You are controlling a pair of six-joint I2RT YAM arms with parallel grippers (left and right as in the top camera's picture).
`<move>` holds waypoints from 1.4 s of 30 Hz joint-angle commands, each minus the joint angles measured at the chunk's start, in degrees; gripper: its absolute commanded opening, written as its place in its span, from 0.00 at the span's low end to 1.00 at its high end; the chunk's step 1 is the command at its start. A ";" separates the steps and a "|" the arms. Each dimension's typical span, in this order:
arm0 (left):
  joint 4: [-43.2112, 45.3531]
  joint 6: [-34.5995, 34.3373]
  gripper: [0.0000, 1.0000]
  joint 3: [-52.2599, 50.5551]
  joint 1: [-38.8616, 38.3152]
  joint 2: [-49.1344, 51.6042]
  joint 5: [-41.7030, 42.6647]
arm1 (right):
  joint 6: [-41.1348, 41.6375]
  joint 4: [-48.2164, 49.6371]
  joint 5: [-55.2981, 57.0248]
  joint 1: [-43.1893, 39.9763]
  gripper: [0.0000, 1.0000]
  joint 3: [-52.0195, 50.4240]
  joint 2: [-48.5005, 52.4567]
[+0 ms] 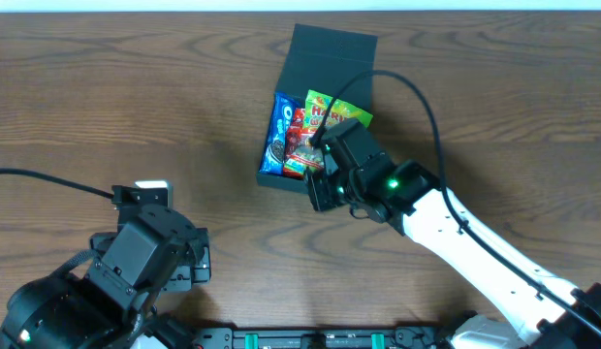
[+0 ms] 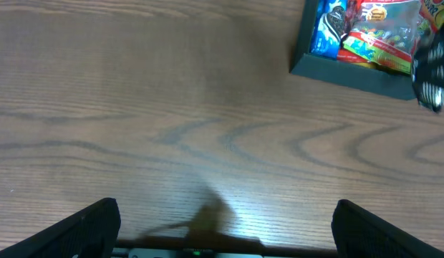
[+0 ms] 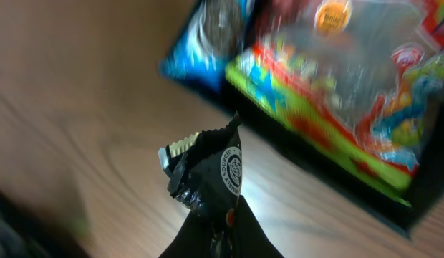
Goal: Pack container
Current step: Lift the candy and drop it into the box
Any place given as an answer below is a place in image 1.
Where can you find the black box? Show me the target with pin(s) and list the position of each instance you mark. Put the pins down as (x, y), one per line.
(323, 60)

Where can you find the red snack bag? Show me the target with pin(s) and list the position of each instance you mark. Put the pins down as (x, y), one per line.
(293, 135)

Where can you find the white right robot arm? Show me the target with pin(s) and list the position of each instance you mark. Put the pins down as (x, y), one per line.
(540, 309)

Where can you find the blue Oreo cookie pack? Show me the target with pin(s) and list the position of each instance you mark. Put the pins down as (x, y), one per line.
(282, 115)

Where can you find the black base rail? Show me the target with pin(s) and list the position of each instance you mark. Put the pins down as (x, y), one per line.
(227, 338)

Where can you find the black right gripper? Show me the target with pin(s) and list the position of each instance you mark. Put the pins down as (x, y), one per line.
(317, 192)

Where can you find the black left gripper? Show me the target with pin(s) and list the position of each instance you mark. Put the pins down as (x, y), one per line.
(200, 262)

